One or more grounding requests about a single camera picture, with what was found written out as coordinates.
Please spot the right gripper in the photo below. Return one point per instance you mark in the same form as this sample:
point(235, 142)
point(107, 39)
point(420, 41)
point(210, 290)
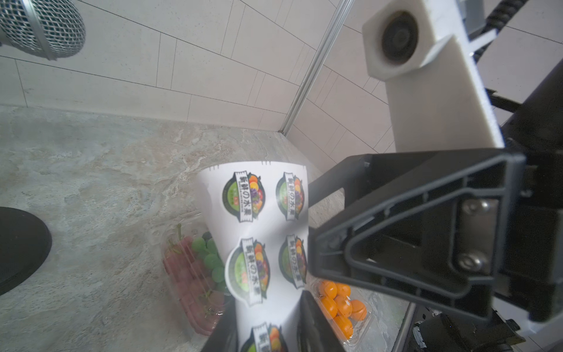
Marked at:
point(430, 227)

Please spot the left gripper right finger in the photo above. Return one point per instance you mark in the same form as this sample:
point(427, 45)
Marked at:
point(314, 331)

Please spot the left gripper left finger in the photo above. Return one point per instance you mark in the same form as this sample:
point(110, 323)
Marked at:
point(224, 337)

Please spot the fruit sticker sheet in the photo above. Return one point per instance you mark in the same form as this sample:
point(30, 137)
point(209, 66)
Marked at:
point(257, 213)

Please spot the orange fruit box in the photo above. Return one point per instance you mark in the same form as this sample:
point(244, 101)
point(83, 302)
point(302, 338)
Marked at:
point(347, 310)

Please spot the clear grape box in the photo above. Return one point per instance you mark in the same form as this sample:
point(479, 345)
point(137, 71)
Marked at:
point(196, 275)

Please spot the black microphone stand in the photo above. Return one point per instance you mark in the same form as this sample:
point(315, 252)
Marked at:
point(25, 245)

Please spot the glitter microphone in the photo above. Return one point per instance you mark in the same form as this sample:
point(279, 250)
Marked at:
point(48, 29)

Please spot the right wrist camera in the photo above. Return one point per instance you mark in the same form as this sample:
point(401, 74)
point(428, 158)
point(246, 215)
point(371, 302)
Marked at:
point(436, 97)

